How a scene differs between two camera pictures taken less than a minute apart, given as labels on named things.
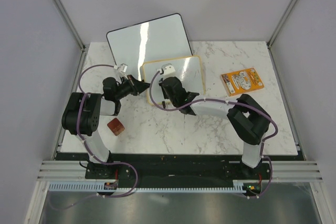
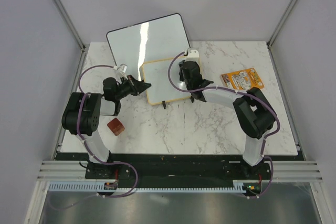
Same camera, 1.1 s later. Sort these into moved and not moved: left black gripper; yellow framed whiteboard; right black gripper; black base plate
Moved: right black gripper
Not moved: yellow framed whiteboard; black base plate; left black gripper
